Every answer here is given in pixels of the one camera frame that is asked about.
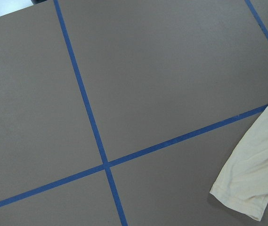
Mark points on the cream long-sleeve printed shirt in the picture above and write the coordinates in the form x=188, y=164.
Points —
x=242, y=184

